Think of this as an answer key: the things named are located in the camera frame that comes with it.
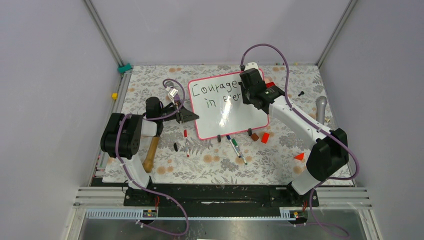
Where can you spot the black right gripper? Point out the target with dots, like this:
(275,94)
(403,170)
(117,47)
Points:
(245,99)

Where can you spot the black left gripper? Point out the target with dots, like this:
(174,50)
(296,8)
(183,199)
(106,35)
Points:
(185,115)

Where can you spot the pink framed whiteboard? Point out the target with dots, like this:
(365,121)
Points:
(218,102)

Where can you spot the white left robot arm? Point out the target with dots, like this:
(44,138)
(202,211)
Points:
(122,137)

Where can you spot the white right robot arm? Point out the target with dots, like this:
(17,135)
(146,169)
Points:
(327,147)

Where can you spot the red capped marker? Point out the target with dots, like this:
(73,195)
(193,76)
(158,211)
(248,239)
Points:
(186,142)

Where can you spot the red lego brick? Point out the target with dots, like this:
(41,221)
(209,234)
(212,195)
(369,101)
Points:
(270,84)

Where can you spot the floral table mat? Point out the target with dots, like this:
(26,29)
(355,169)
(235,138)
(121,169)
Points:
(210,161)

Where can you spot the blue capped marker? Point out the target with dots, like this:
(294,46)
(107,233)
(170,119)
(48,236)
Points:
(233,146)

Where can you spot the brown wooden cylinder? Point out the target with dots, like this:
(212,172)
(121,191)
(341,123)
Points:
(254,137)

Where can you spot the red rectangular block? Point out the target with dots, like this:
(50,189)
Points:
(265,137)

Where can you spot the green capped marker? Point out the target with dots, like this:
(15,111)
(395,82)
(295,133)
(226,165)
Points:
(235,144)

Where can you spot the yellow cube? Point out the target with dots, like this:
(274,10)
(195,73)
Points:
(114,96)

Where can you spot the teal clamp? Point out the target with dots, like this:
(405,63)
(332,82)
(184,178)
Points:
(124,68)

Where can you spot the red triangular block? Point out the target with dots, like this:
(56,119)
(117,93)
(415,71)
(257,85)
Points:
(300,157)

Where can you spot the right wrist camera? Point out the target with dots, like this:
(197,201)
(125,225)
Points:
(251,65)

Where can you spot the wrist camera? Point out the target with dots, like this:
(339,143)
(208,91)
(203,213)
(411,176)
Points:
(251,65)
(172,93)

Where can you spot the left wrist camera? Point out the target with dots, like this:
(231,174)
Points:
(172,93)

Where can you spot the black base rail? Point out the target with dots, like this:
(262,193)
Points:
(215,200)

